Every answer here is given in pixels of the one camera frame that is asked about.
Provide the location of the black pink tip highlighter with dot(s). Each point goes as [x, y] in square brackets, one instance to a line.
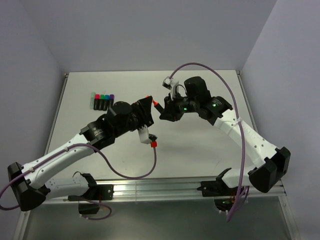
[96, 104]

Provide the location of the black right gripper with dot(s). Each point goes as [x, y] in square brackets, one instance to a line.
[170, 113]

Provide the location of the pale green capped highlighter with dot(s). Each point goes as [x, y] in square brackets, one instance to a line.
[91, 104]

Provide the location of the black green tip highlighter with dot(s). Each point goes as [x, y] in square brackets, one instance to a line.
[101, 104]

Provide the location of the aluminium front rail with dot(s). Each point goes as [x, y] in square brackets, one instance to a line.
[141, 190]

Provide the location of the black purple tip highlighter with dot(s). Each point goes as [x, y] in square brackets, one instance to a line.
[111, 102]

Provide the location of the pink pen cap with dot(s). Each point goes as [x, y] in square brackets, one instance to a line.
[97, 96]

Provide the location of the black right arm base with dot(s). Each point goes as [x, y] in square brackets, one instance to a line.
[218, 188]

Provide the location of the black orange tip highlighter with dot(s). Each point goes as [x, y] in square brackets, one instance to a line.
[158, 106]

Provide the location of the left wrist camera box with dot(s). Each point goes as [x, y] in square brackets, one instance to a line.
[147, 138]

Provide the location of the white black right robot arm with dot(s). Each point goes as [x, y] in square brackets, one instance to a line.
[269, 163]

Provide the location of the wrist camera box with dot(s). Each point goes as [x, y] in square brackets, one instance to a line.
[147, 138]
[172, 85]

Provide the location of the black blue tip highlighter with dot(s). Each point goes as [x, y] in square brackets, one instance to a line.
[106, 104]

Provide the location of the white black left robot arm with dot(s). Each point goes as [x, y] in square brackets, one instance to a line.
[34, 182]

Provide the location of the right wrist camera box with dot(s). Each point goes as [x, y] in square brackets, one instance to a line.
[172, 85]

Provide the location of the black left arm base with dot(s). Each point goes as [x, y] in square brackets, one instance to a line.
[93, 199]

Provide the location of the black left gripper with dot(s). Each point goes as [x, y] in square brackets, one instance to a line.
[143, 108]

